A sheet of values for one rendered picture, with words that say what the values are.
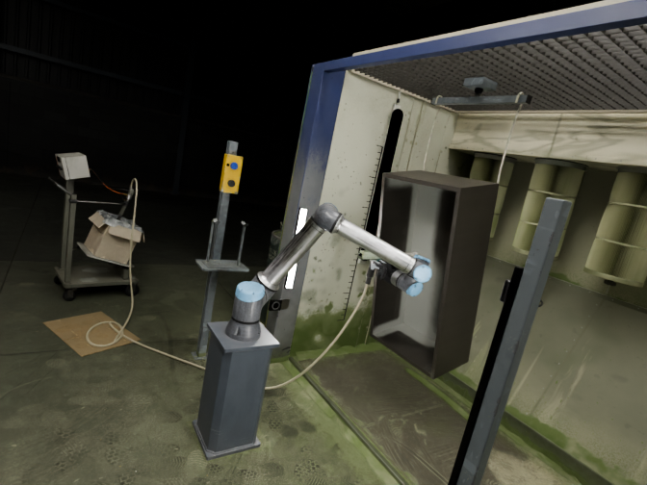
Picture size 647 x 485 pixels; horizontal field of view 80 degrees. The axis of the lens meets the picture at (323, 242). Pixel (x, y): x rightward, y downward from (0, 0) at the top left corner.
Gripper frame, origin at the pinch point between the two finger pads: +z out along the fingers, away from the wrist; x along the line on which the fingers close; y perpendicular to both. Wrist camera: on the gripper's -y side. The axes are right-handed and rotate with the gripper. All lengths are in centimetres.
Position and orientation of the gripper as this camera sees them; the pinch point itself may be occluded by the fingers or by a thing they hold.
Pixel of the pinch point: (374, 258)
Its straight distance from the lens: 235.9
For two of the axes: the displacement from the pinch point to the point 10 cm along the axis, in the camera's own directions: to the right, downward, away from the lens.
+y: -2.3, 9.3, 3.0
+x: 8.0, 0.0, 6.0
